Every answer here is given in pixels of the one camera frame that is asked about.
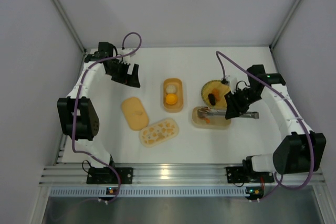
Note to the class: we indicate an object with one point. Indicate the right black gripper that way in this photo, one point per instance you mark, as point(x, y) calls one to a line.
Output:
point(237, 100)

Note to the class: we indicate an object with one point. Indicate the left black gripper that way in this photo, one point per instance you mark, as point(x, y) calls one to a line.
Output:
point(122, 71)

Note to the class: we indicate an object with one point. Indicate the beige lunch box container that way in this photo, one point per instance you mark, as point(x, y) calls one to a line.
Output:
point(216, 122)

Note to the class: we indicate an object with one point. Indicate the orange fried chicken piece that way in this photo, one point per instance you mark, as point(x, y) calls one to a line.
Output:
point(216, 93)

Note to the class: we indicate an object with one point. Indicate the black sea cucumber food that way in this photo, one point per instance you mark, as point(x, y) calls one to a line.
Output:
point(212, 99)

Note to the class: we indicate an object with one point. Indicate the metal food tongs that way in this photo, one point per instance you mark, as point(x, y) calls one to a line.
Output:
point(205, 112)

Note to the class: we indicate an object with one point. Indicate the orange lunch box lid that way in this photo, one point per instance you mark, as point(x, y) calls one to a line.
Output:
point(134, 113)

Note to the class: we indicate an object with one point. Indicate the white rice ball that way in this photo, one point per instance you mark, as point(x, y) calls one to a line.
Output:
point(171, 89)

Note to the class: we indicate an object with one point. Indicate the orange lunch box container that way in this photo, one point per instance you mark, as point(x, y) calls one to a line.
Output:
point(179, 106)

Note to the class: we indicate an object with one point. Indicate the yellow egg yolk food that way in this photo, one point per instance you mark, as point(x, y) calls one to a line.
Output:
point(171, 99)

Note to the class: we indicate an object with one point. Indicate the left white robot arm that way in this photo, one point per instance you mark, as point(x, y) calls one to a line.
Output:
point(78, 117)

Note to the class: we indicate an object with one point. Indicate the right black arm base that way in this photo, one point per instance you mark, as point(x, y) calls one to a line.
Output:
point(239, 175)

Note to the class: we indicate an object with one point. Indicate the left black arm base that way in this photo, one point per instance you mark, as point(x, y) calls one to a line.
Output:
point(104, 176)

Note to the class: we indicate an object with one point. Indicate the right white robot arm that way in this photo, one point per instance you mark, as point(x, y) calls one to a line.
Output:
point(300, 149)

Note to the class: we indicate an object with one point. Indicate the patterned beige lunch box lid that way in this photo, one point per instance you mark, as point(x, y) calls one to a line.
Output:
point(159, 132)

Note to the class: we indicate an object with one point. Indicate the round woven bamboo tray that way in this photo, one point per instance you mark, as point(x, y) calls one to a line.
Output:
point(208, 87)

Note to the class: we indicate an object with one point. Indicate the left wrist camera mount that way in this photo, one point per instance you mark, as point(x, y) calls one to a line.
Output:
point(127, 54)

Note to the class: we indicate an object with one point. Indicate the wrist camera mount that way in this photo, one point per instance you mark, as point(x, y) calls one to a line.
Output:
point(230, 81)
point(127, 54)

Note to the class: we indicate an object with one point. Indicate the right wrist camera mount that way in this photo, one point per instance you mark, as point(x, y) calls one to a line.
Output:
point(230, 81)

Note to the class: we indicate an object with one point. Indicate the left aluminium frame post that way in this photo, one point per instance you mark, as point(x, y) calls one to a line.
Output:
point(67, 22)

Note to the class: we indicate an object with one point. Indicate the aluminium frame post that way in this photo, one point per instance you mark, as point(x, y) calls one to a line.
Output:
point(289, 15)
point(67, 22)

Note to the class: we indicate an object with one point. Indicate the aluminium front rail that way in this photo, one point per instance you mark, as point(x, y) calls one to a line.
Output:
point(71, 174)

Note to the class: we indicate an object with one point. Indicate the slotted grey cable duct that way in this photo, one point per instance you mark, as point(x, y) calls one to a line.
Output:
point(155, 191)

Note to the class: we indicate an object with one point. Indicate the right aluminium frame post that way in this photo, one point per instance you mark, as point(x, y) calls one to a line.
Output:
point(289, 15)

